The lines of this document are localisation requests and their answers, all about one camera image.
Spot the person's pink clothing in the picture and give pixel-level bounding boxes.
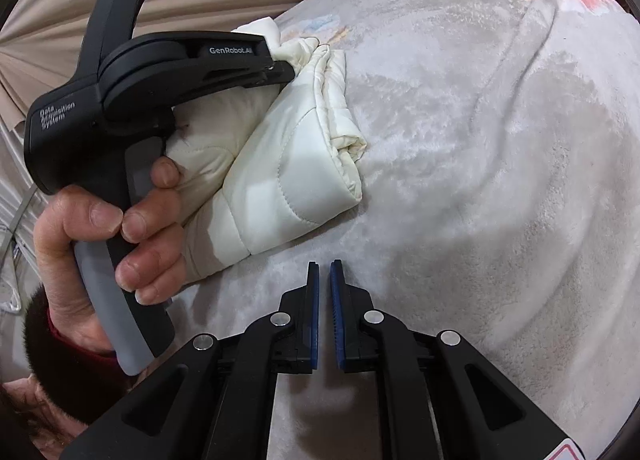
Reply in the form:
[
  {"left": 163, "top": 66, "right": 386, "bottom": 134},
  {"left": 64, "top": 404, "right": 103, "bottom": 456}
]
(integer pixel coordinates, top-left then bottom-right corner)
[{"left": 0, "top": 372, "right": 91, "bottom": 460}]

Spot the grey printed fleece blanket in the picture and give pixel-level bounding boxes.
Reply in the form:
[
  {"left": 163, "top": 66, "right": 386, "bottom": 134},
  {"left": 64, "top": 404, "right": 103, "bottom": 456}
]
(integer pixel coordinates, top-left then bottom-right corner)
[{"left": 165, "top": 0, "right": 640, "bottom": 460}]

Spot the person's left hand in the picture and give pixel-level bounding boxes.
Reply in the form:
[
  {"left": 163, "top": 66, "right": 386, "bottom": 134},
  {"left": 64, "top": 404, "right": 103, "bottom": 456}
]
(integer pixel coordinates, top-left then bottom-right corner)
[{"left": 34, "top": 157, "right": 187, "bottom": 353}]

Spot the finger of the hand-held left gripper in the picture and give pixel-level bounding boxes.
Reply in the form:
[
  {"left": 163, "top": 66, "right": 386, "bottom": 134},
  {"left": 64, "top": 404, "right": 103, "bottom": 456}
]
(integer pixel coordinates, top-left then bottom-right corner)
[{"left": 177, "top": 35, "right": 297, "bottom": 101}]

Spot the person's left forearm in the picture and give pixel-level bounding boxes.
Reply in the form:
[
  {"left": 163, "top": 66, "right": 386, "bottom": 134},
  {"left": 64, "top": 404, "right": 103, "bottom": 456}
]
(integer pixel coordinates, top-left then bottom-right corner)
[{"left": 22, "top": 285, "right": 132, "bottom": 426}]

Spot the white satin curtain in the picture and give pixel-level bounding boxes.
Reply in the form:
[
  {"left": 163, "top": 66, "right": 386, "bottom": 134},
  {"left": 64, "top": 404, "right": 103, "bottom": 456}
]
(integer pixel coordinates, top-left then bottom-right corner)
[{"left": 0, "top": 115, "right": 56, "bottom": 316}]

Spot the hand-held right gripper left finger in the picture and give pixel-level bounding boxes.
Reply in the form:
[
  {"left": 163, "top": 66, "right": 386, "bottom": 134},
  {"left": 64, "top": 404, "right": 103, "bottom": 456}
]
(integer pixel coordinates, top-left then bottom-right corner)
[{"left": 60, "top": 261, "right": 321, "bottom": 460}]

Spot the cream quilted jacket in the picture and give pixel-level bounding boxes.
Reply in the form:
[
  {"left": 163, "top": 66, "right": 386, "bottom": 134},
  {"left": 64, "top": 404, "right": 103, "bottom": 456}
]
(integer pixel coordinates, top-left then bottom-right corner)
[{"left": 162, "top": 17, "right": 368, "bottom": 288}]

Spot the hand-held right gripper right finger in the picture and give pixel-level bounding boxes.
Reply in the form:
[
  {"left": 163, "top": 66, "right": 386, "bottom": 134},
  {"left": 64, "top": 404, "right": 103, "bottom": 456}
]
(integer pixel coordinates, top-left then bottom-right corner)
[{"left": 329, "top": 260, "right": 586, "bottom": 460}]

